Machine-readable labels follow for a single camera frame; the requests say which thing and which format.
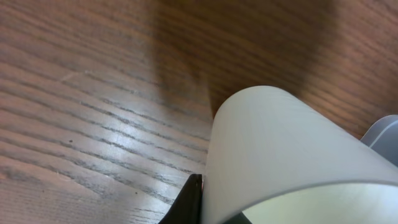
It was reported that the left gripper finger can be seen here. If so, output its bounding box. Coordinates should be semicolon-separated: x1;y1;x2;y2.
159;174;203;224

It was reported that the cream white cup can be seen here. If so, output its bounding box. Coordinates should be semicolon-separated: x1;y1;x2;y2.
201;86;397;224

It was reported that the clear plastic storage container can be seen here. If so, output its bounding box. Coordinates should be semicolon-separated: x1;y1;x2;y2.
361;114;398;166

